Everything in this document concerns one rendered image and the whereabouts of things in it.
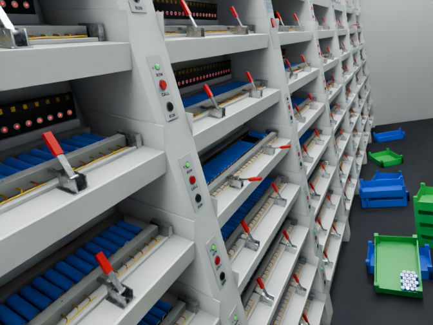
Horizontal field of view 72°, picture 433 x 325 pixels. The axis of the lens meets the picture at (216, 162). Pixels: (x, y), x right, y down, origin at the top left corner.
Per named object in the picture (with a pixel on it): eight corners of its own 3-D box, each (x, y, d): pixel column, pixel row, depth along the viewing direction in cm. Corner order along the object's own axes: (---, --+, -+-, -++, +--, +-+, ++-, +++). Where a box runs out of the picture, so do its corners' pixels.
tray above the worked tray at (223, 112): (279, 100, 115) (283, 62, 109) (192, 155, 66) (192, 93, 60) (231, 94, 123) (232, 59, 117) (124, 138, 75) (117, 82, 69)
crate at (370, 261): (430, 255, 168) (428, 243, 166) (433, 280, 152) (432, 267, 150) (370, 251, 184) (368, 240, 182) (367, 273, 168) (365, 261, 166)
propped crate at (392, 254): (423, 298, 143) (423, 291, 139) (375, 292, 154) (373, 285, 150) (417, 242, 161) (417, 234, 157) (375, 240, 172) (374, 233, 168)
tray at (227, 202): (289, 149, 120) (292, 127, 116) (216, 233, 72) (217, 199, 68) (243, 140, 129) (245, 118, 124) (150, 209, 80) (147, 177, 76)
